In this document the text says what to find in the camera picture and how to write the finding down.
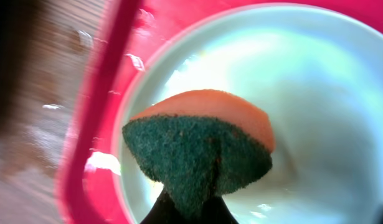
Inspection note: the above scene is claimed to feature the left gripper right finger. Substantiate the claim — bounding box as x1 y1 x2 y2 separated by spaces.
197 197 238 224

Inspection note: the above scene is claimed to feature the green and orange sponge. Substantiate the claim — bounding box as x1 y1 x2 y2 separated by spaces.
122 90 275 220

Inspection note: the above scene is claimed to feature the red plastic tray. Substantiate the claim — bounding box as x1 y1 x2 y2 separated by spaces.
59 0 383 223

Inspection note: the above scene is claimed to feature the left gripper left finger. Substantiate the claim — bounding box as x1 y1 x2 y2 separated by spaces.
141 189 182 224

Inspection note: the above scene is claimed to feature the light blue plate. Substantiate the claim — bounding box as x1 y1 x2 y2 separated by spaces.
111 3 383 223

